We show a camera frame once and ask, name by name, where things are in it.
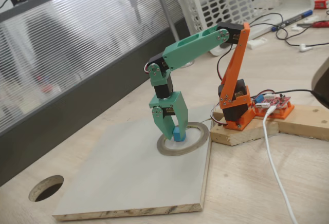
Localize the white USB cable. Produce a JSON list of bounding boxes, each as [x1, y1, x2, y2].
[[262, 105, 299, 224]]

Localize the black power cable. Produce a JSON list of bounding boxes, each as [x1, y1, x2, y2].
[[250, 89, 329, 106]]

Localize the frosted glass desk partition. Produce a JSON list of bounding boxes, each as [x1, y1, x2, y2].
[[0, 0, 193, 188]]

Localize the grey curved object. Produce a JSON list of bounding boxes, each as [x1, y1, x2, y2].
[[311, 57, 329, 97]]

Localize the white plastic printed part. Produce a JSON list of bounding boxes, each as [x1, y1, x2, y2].
[[248, 37, 268, 49]]

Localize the white chipboard panel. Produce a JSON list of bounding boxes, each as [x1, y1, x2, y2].
[[52, 105, 214, 221]]

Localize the grey metal partition post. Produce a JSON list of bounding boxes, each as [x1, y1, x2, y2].
[[150, 0, 195, 68]]

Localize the small red box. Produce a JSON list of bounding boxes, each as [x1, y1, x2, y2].
[[313, 0, 329, 10]]

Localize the short wooden base block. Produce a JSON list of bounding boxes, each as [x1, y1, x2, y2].
[[209, 112, 281, 147]]

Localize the red controller circuit board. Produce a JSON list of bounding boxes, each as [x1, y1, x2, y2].
[[254, 94, 293, 110]]

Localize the blue capped marker pen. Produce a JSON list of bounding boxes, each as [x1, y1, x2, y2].
[[271, 10, 314, 31]]

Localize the grey tape ring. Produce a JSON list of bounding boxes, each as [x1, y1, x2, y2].
[[156, 122, 210, 157]]

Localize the red handled pliers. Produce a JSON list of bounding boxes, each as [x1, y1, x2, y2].
[[297, 20, 329, 29]]

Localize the orange circuit board holder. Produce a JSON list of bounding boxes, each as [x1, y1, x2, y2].
[[253, 100, 295, 120]]

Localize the base servo wire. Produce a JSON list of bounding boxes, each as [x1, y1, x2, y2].
[[209, 104, 228, 127]]

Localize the blue cube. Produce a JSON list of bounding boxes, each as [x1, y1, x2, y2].
[[172, 127, 186, 142]]

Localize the long wooden base plank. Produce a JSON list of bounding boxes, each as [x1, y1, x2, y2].
[[276, 102, 329, 142]]

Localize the upper arm servo wire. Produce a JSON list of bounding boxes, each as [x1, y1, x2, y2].
[[217, 44, 239, 82]]

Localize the thin black cable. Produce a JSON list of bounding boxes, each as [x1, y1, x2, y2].
[[249, 12, 329, 47]]

